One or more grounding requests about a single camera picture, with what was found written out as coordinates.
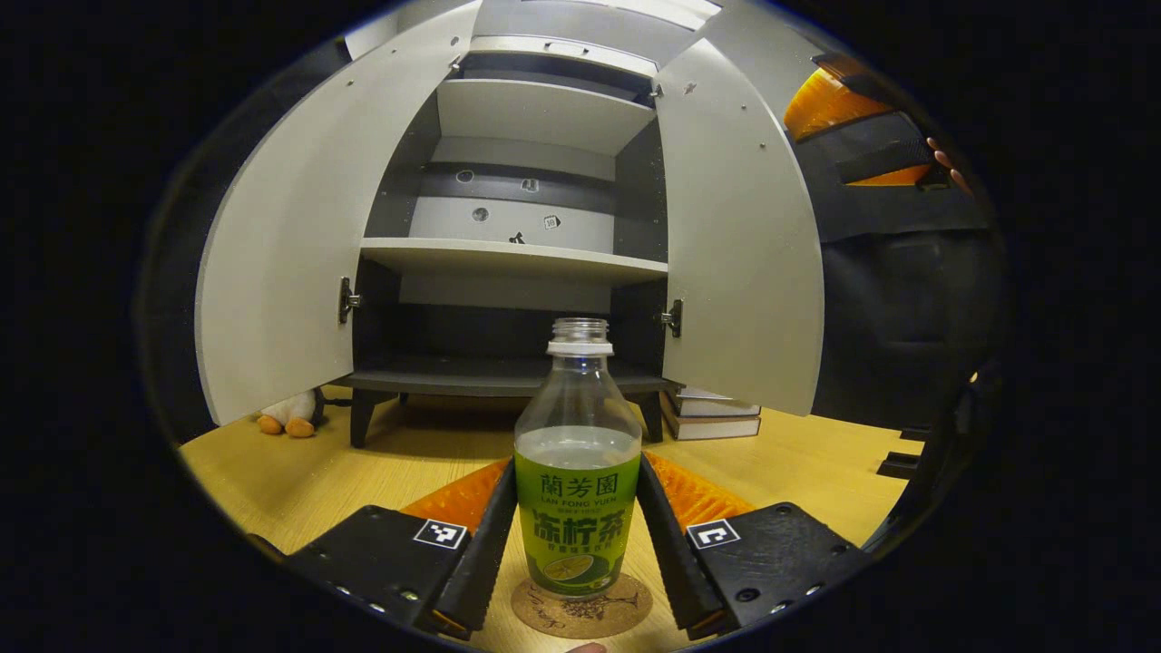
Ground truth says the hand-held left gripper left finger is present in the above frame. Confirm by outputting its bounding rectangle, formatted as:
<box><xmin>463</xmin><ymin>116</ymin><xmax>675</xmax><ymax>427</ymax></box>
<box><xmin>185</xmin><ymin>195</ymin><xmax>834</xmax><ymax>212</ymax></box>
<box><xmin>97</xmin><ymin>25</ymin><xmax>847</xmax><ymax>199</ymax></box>
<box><xmin>283</xmin><ymin>456</ymin><xmax>520</xmax><ymax>640</ymax></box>

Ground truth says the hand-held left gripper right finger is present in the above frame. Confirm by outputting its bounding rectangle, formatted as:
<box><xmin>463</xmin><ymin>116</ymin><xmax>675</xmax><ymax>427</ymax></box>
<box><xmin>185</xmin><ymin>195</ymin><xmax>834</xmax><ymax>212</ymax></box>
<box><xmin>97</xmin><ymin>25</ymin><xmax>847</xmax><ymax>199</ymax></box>
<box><xmin>635</xmin><ymin>451</ymin><xmax>879</xmax><ymax>641</ymax></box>

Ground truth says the round cork coaster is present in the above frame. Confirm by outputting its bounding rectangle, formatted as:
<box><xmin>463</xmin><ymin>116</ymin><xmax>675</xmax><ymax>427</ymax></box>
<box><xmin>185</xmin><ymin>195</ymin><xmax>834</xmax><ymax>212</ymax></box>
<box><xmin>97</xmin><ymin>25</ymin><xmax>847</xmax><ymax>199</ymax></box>
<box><xmin>511</xmin><ymin>571</ymin><xmax>654</xmax><ymax>640</ymax></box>

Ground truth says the green label plastic bottle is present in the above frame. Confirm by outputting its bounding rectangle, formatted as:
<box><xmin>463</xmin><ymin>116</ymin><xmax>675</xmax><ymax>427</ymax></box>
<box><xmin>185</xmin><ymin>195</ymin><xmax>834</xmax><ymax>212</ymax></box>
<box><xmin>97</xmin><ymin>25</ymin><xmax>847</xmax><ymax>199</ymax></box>
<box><xmin>513</xmin><ymin>317</ymin><xmax>643</xmax><ymax>598</ymax></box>

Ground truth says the white cabinet door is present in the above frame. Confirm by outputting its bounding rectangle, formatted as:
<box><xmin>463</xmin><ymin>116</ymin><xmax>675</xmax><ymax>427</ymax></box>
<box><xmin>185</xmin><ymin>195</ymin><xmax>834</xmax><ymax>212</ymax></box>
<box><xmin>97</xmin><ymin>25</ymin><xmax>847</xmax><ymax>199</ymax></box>
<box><xmin>653</xmin><ymin>36</ymin><xmax>826</xmax><ymax>416</ymax></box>
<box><xmin>195</xmin><ymin>0</ymin><xmax>483</xmax><ymax>427</ymax></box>

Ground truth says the white grey cabinet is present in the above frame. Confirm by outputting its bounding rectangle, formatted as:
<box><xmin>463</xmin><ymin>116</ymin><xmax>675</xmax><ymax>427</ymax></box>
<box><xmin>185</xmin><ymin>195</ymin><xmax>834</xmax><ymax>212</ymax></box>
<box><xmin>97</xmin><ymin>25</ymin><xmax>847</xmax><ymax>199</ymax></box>
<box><xmin>349</xmin><ymin>0</ymin><xmax>683</xmax><ymax>450</ymax></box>

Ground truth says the white cabinet shelf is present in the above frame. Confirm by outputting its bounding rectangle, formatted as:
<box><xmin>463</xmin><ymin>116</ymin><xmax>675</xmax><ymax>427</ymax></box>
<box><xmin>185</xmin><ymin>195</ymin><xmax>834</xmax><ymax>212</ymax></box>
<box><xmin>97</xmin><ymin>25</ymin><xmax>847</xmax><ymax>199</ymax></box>
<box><xmin>435</xmin><ymin>79</ymin><xmax>656</xmax><ymax>157</ymax></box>
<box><xmin>360</xmin><ymin>238</ymin><xmax>669</xmax><ymax>288</ymax></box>

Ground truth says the black backdrop cloth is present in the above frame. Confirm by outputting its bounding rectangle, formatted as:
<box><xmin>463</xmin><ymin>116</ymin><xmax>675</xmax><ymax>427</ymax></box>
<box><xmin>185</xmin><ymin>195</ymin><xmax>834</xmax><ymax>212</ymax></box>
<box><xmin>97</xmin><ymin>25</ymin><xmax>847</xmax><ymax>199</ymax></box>
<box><xmin>150</xmin><ymin>41</ymin><xmax>1008</xmax><ymax>445</ymax></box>

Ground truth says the dark spine book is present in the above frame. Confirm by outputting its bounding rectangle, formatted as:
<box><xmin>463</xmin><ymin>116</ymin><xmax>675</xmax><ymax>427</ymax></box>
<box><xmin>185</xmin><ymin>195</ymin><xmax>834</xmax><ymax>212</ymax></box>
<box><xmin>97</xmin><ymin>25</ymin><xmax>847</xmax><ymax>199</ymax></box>
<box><xmin>660</xmin><ymin>394</ymin><xmax>764</xmax><ymax>443</ymax></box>

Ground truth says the long ceiling light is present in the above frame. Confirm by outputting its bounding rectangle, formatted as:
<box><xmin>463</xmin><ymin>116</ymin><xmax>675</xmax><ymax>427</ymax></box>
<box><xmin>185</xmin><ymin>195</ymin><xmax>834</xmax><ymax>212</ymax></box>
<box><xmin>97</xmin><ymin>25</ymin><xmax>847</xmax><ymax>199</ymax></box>
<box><xmin>590</xmin><ymin>0</ymin><xmax>724</xmax><ymax>28</ymax></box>

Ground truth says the white orange plush toy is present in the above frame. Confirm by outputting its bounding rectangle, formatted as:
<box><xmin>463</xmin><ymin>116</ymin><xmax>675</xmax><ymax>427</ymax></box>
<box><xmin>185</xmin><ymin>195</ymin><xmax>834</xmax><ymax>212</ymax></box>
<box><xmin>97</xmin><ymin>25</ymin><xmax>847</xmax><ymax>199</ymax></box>
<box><xmin>256</xmin><ymin>390</ymin><xmax>320</xmax><ymax>439</ymax></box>

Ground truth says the black stepped block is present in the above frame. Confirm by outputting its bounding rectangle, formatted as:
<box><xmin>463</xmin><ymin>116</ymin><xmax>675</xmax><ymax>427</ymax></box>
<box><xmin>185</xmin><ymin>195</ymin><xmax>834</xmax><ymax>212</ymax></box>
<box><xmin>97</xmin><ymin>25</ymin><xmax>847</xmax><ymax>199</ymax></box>
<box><xmin>875</xmin><ymin>424</ymin><xmax>935</xmax><ymax>482</ymax></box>

